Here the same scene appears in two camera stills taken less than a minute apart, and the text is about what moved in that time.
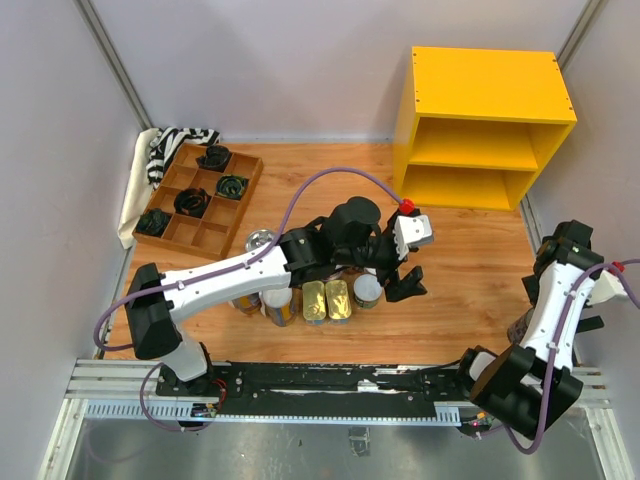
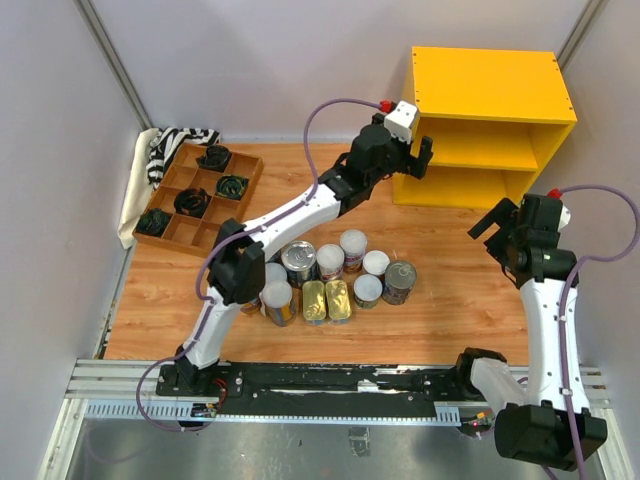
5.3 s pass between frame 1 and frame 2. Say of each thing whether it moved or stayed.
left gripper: moved
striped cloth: stayed
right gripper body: moved
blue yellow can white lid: stayed
